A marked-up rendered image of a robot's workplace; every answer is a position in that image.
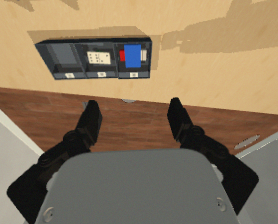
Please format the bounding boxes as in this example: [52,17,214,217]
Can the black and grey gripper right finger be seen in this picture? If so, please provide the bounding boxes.
[167,97,259,216]

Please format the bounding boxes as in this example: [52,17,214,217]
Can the white domino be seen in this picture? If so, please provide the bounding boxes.
[87,51,111,64]

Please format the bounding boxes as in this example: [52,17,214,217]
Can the dark grey rack of bins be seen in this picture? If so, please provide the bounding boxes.
[34,37,152,80]

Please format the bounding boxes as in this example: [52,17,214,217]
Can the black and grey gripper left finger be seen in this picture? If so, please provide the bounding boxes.
[6,100,102,224]

